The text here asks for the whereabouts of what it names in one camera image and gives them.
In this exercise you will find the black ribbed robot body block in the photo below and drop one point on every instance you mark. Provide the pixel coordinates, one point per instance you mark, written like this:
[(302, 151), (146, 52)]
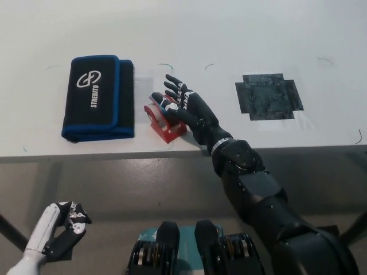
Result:
[(209, 243), (169, 237)]

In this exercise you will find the black pouch with blue trim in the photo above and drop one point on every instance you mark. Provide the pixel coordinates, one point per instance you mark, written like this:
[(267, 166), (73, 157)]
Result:
[(94, 114)]

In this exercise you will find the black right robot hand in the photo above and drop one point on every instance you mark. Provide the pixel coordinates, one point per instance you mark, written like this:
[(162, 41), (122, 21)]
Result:
[(198, 117)]

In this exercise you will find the black tape patch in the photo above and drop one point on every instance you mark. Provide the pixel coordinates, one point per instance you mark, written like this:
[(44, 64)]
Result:
[(266, 97)]

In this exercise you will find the white and black left hand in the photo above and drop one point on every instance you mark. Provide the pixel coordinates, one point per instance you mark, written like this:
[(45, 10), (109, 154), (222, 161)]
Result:
[(43, 226)]

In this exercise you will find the red tape dispenser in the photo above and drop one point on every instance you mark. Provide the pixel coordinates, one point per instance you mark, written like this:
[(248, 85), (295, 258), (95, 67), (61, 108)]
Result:
[(169, 134)]

